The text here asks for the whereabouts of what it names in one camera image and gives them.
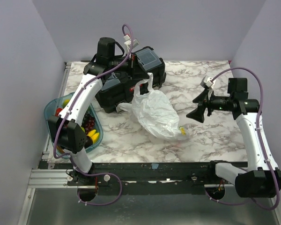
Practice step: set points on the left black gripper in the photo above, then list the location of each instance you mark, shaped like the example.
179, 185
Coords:
132, 60

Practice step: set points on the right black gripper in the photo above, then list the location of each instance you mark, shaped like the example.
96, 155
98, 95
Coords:
198, 113

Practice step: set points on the white plastic bag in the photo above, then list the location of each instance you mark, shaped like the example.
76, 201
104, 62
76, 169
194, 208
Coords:
154, 112

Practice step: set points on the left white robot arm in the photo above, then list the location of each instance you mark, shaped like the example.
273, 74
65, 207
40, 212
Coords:
65, 128

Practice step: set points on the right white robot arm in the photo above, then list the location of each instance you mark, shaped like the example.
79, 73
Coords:
263, 176

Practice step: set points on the fake red grape bunch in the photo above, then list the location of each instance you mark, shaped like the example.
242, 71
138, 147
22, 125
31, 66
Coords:
88, 122

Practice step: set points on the yellow green fake apple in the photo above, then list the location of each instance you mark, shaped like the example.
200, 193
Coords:
65, 102

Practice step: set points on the yellow fake banana bunch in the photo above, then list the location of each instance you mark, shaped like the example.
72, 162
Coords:
94, 135

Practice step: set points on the dark fake plum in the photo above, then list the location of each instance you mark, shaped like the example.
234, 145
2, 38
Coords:
88, 142

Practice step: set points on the black plastic toolbox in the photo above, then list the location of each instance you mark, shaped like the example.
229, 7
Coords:
118, 87

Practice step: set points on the teal plastic fruit bowl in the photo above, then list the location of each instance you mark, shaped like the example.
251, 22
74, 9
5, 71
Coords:
50, 110

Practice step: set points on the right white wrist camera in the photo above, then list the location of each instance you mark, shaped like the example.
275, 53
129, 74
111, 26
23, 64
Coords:
208, 84

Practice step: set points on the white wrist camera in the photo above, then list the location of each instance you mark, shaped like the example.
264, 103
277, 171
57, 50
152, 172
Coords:
129, 44
208, 84

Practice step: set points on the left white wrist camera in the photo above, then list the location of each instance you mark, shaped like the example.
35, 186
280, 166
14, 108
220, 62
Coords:
129, 44

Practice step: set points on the black metal base rail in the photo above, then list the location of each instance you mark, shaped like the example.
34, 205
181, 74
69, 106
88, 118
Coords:
147, 178

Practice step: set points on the aluminium frame profile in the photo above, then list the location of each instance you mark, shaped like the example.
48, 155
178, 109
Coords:
45, 178

